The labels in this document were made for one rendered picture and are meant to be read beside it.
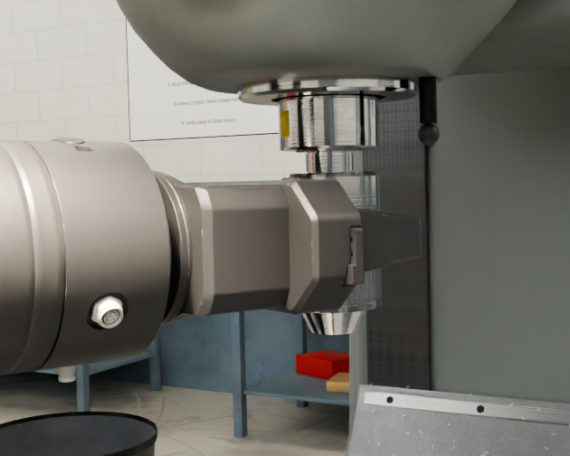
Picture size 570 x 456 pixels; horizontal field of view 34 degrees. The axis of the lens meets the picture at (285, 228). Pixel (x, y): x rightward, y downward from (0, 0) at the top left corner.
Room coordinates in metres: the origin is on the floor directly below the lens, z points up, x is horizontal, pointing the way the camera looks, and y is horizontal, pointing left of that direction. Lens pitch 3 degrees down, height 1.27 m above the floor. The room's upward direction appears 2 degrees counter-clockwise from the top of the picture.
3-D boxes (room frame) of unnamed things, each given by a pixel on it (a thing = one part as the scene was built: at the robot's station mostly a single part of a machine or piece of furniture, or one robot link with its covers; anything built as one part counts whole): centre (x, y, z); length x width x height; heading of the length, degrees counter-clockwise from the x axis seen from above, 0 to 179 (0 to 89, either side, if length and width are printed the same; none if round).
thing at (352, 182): (0.44, -0.02, 1.26); 0.05 x 0.05 x 0.01
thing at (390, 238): (0.41, -0.04, 1.24); 0.06 x 0.02 x 0.03; 126
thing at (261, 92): (0.44, -0.02, 1.31); 0.09 x 0.09 x 0.01
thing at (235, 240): (0.39, 0.05, 1.24); 0.13 x 0.12 x 0.10; 36
